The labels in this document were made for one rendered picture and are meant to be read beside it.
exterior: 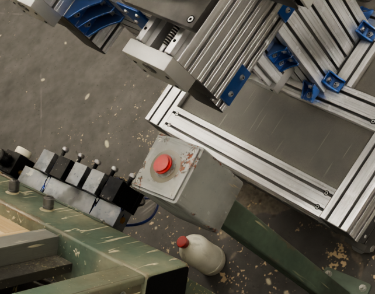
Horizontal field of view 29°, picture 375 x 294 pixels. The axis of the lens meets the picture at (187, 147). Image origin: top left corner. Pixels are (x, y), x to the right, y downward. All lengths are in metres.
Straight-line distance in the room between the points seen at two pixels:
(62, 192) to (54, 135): 1.27
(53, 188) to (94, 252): 0.42
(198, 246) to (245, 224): 0.66
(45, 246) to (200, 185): 0.34
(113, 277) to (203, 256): 0.95
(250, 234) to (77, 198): 0.43
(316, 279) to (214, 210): 0.57
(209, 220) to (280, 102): 0.88
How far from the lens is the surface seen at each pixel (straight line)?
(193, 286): 1.47
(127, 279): 1.32
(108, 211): 1.68
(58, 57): 3.29
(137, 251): 1.45
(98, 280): 1.30
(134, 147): 2.75
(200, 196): 1.39
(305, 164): 2.11
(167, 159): 1.36
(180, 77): 1.45
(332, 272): 2.18
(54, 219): 1.58
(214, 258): 2.29
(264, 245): 1.68
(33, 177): 1.89
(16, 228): 1.60
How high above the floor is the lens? 1.96
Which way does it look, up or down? 49 degrees down
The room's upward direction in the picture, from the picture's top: 50 degrees counter-clockwise
